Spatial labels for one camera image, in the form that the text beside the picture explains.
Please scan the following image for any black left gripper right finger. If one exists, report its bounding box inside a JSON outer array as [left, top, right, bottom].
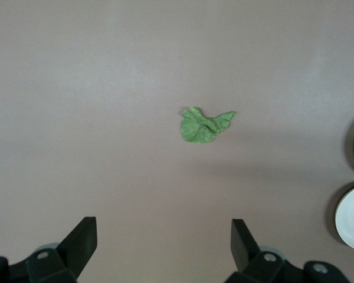
[[226, 218, 286, 283]]

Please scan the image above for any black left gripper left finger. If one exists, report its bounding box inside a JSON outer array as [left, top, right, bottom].
[[25, 216, 99, 283]]

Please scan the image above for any green lettuce leaf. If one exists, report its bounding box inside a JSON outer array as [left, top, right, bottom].
[[179, 106, 237, 146]]

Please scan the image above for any white plate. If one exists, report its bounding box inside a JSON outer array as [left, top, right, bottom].
[[335, 183, 354, 252]]

